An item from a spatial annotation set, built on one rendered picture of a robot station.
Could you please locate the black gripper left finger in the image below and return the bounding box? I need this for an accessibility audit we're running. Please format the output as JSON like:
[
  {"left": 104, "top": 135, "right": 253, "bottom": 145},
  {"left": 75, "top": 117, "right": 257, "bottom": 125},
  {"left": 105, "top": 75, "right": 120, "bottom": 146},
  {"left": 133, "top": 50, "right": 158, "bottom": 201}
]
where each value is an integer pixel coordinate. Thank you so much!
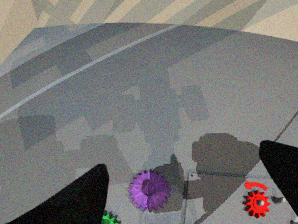
[{"left": 8, "top": 163, "right": 109, "bottom": 224}]

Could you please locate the purple gear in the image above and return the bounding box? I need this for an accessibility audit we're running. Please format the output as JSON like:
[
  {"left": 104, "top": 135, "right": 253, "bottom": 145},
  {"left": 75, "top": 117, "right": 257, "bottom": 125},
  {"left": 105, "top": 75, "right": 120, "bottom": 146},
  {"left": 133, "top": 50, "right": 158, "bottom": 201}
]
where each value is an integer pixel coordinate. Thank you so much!
[{"left": 128, "top": 169, "right": 172, "bottom": 213}]

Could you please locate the green gear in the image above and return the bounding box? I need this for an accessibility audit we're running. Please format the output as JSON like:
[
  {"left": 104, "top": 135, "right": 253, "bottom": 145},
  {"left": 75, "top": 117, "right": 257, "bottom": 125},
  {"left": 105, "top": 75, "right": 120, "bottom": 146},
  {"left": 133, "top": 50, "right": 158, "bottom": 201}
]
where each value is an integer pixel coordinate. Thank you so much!
[{"left": 101, "top": 210, "right": 120, "bottom": 224}]

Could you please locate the red gear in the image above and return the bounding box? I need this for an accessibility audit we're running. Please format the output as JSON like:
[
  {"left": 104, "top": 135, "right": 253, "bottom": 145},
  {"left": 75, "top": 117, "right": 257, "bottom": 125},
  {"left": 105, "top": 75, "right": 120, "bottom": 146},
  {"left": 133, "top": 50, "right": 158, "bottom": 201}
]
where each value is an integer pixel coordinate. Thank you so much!
[{"left": 243, "top": 190, "right": 270, "bottom": 218}]

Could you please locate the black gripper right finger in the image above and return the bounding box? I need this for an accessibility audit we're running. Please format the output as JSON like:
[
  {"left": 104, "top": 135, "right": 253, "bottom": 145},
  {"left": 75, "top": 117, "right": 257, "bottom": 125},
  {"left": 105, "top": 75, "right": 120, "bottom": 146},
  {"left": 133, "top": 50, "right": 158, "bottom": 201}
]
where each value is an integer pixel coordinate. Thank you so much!
[{"left": 259, "top": 140, "right": 298, "bottom": 216}]

